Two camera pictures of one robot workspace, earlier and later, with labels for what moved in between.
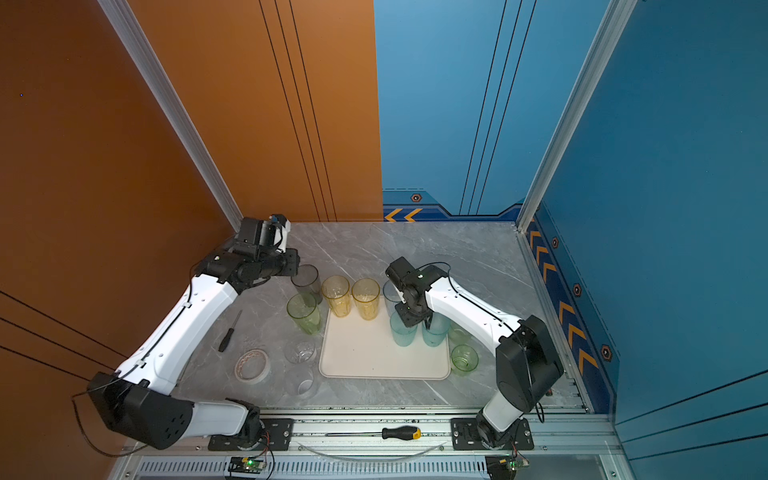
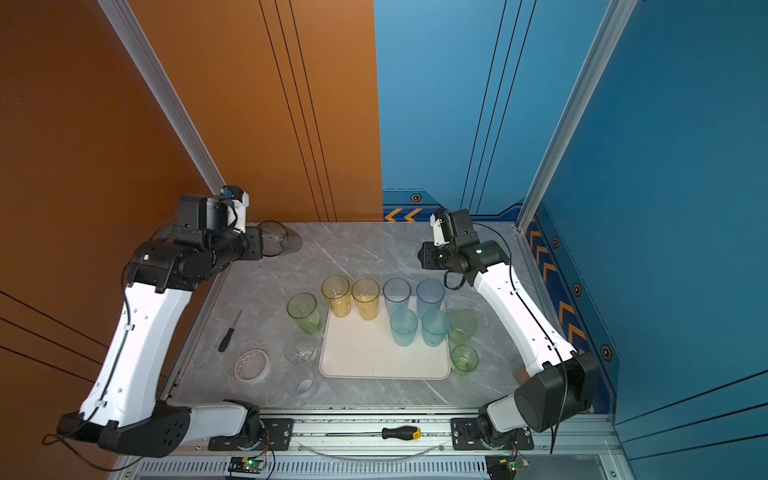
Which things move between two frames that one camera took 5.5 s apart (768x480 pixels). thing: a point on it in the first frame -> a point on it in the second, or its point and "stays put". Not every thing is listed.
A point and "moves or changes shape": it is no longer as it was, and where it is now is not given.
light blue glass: (392, 297) stays put
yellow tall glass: (365, 292) stays put
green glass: (302, 308) stays put
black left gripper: (293, 258) -> (253, 235)
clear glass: (300, 351) stays put
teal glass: (437, 332) stays put
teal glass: (402, 335) stays put
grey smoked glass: (307, 281) moves or changes shape
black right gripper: (408, 321) -> (427, 255)
